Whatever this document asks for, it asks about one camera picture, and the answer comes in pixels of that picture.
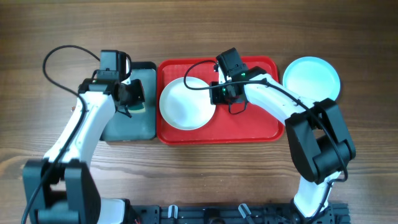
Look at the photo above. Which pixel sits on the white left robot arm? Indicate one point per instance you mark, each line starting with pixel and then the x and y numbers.
pixel 59 188

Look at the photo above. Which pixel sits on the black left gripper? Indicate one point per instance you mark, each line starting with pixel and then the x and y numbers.
pixel 134 94

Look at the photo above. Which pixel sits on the white plate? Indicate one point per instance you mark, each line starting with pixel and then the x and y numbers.
pixel 185 103

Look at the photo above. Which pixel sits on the yellow green sponge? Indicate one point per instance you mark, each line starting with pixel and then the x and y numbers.
pixel 140 108

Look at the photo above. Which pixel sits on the black water tray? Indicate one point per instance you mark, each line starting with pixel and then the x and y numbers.
pixel 140 126

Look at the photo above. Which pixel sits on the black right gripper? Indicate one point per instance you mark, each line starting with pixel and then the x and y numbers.
pixel 216 93

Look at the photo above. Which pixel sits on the red plastic tray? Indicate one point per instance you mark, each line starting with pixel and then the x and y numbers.
pixel 252 125

